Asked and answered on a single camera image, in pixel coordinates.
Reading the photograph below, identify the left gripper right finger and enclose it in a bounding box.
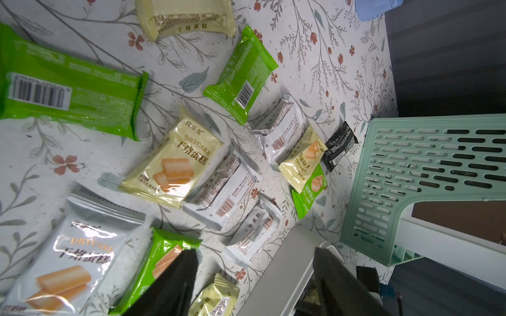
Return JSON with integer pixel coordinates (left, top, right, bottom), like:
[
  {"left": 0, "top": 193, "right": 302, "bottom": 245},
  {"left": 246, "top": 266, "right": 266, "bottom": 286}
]
[{"left": 313, "top": 248, "right": 389, "bottom": 315}]

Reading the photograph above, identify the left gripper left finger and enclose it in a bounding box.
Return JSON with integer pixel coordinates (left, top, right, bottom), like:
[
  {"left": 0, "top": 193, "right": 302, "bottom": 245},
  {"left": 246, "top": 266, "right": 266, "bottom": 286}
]
[{"left": 125, "top": 249, "right": 198, "bottom": 315}]

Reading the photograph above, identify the green cookie packet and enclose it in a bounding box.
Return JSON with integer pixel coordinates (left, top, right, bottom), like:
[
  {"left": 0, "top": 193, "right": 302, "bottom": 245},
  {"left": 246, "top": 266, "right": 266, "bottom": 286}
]
[
  {"left": 203, "top": 26, "right": 278, "bottom": 126},
  {"left": 292, "top": 164, "right": 328, "bottom": 220},
  {"left": 108, "top": 227, "right": 202, "bottom": 315},
  {"left": 1, "top": 24, "right": 149, "bottom": 141}
]

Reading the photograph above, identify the yellow cookie packet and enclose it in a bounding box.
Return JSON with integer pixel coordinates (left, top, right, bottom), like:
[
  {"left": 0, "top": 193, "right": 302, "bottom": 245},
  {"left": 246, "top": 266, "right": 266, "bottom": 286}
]
[
  {"left": 188, "top": 273, "right": 240, "bottom": 316},
  {"left": 135, "top": 0, "right": 237, "bottom": 42},
  {"left": 119, "top": 103, "right": 224, "bottom": 209},
  {"left": 279, "top": 125, "right": 328, "bottom": 193}
]

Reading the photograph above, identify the silver white cookie packet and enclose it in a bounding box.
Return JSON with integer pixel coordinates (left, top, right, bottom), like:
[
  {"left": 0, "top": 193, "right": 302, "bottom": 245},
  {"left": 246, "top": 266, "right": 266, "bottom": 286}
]
[{"left": 1, "top": 184, "right": 146, "bottom": 315}]

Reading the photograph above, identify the black cookie packet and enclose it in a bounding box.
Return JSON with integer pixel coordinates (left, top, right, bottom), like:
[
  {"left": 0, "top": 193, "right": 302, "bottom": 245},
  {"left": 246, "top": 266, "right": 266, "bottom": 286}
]
[{"left": 322, "top": 121, "right": 358, "bottom": 172}]

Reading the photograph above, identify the white storage box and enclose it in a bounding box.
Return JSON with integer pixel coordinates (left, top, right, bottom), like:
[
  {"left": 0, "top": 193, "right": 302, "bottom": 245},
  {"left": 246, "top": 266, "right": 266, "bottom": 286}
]
[{"left": 239, "top": 226, "right": 343, "bottom": 315}]

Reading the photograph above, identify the mint green file organizer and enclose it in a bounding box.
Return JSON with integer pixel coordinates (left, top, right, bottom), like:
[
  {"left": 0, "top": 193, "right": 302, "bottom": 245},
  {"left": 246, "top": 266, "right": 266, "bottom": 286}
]
[{"left": 341, "top": 114, "right": 505, "bottom": 267}]

